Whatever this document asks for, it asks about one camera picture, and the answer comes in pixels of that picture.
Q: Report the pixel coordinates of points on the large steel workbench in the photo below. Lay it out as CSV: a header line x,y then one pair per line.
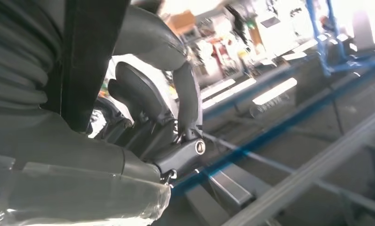
x,y
299,173

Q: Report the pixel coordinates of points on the blue metal shelf rack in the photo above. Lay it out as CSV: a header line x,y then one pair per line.
x,y
318,37

